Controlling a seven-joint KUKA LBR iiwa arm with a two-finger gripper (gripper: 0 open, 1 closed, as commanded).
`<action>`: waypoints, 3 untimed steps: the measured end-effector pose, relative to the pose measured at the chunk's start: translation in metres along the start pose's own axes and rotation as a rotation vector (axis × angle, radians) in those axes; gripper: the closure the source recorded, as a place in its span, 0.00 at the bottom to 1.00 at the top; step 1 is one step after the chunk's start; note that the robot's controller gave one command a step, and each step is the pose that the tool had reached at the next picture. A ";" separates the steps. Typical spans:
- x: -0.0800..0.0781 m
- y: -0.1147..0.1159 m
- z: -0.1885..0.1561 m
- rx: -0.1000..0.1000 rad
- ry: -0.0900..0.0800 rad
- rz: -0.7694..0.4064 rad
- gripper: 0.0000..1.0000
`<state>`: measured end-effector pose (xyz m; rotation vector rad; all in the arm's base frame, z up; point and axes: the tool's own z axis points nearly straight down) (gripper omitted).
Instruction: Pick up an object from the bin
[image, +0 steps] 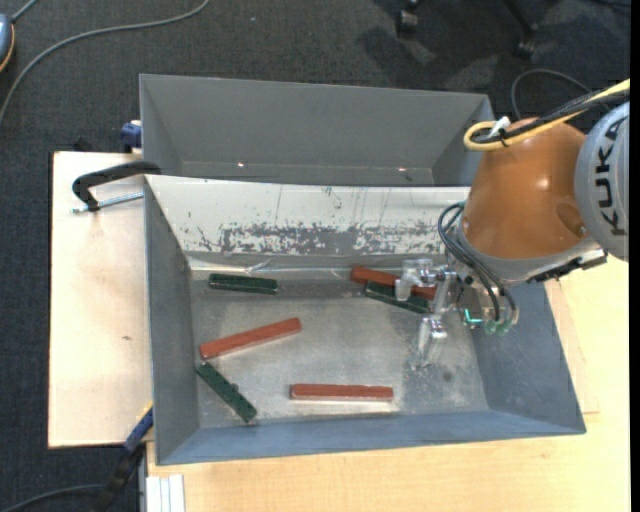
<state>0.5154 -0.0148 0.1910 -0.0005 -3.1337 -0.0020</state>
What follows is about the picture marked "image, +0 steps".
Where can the pale wood board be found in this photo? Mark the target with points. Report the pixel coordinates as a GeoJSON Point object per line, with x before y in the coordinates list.
{"type": "Point", "coordinates": [97, 300]}

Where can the red-brown flat block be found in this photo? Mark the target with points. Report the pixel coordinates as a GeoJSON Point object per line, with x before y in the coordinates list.
{"type": "Point", "coordinates": [372, 276]}
{"type": "Point", "coordinates": [341, 392]}
{"type": "Point", "coordinates": [250, 339]}

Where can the dark green flat block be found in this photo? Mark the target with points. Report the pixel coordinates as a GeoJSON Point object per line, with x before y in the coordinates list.
{"type": "Point", "coordinates": [387, 295]}
{"type": "Point", "coordinates": [243, 284]}
{"type": "Point", "coordinates": [226, 393]}

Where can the grey metal bin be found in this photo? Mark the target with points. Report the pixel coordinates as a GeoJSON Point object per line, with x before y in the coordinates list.
{"type": "Point", "coordinates": [320, 350]}

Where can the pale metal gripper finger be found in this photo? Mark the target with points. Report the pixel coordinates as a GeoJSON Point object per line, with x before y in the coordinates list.
{"type": "Point", "coordinates": [412, 277]}
{"type": "Point", "coordinates": [431, 335]}

